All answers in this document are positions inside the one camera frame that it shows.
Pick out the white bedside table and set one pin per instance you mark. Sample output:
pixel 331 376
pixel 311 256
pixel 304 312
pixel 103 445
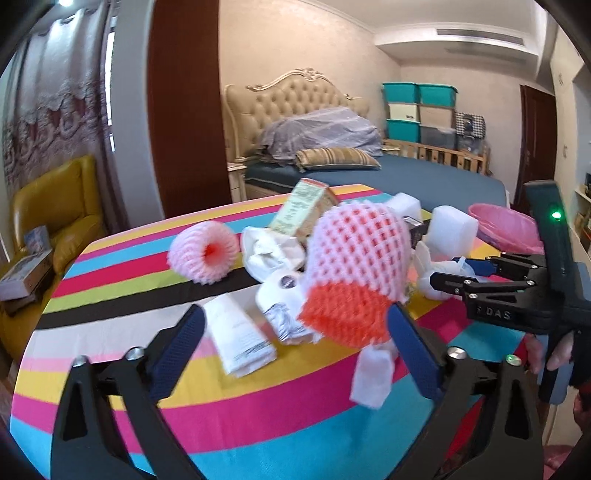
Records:
pixel 236 177

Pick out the beige storage box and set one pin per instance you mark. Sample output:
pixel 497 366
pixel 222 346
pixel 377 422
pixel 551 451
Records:
pixel 437 116

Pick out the small pink foam fruit net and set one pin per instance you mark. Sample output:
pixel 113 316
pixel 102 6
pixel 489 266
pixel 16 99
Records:
pixel 203 253

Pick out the small book on armchair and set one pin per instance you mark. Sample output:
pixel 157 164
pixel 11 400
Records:
pixel 37 240

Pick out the pink trash bin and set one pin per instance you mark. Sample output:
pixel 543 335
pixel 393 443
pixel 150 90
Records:
pixel 507 230

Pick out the dark wooden wardrobe panel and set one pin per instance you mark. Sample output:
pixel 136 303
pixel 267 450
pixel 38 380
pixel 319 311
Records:
pixel 184 107

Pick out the white paper packet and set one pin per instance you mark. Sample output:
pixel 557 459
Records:
pixel 240 344

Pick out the houndstooth bag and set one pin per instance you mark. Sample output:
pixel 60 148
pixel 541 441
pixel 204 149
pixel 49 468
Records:
pixel 470 125

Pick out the white tissue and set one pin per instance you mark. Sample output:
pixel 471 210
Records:
pixel 425 266

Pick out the flat box on armchair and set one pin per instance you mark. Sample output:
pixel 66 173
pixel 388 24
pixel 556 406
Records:
pixel 24 276

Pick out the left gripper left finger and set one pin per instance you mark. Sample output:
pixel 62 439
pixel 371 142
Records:
pixel 86 440

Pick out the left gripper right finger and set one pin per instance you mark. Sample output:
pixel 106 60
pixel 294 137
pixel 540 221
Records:
pixel 506 441

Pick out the white foam block right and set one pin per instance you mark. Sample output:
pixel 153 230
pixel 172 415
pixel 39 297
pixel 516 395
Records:
pixel 451 232

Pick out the yellow leather armchair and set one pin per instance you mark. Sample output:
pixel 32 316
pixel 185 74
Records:
pixel 67 201

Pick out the white foam scrap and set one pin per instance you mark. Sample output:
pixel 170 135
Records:
pixel 373 376

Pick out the person's right hand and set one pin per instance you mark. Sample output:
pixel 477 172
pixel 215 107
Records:
pixel 559 357

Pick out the white crumpled paper bag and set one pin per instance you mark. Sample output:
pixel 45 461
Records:
pixel 265 251

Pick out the white foam block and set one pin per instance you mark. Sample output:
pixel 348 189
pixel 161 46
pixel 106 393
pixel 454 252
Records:
pixel 405 205
pixel 451 232

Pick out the bed with blue sheet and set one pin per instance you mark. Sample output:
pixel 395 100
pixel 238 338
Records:
pixel 433 184

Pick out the lace patterned curtain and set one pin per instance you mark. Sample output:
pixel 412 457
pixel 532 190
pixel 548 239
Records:
pixel 55 107

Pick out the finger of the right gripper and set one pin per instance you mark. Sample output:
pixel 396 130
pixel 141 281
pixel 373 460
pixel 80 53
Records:
pixel 504 265
pixel 473 288

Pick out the grey striped pillow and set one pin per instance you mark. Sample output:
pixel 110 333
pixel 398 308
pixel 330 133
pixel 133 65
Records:
pixel 335 127

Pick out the teal storage bin lower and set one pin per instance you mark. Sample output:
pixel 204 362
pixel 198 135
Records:
pixel 404 130

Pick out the brown striped cushion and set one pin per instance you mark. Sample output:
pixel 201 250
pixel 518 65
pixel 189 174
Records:
pixel 339 158

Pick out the grey storage bin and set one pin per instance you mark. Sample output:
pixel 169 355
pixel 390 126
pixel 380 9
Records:
pixel 439 137

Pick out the teal storage bin right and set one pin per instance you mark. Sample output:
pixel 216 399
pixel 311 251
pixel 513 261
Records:
pixel 438 95

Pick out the teal storage bin left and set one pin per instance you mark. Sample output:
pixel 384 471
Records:
pixel 401 92

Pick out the teal storage bin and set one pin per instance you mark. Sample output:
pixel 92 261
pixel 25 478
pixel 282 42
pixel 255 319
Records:
pixel 404 130
pixel 438 95
pixel 401 92

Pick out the white storage box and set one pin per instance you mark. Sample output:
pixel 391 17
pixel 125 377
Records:
pixel 404 111

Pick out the black product box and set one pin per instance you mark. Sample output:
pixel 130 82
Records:
pixel 417 229

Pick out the beige tufted headboard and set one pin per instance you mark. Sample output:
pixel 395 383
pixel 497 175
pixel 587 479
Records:
pixel 248 110

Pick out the wooden crib rail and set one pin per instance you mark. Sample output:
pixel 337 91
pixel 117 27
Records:
pixel 462 160

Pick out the beige orange cardboard box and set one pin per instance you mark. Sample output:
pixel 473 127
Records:
pixel 305 205

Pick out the large pink foam fruit net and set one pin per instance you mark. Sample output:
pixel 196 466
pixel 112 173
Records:
pixel 358 258

